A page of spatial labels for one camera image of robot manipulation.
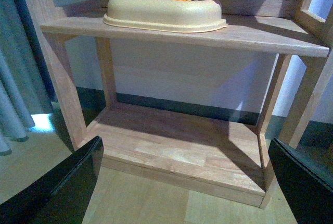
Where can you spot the cream toy base tub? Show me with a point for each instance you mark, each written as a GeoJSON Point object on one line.
{"type": "Point", "coordinates": [166, 15]}

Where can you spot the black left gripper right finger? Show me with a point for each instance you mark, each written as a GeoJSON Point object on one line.
{"type": "Point", "coordinates": [306, 185]}

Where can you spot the grey curtain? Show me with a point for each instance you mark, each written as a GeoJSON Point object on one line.
{"type": "Point", "coordinates": [23, 93]}

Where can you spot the wooden shelf unit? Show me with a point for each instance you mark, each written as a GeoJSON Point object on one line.
{"type": "Point", "coordinates": [220, 158]}

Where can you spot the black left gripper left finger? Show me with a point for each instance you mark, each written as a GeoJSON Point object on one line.
{"type": "Point", "coordinates": [63, 194]}

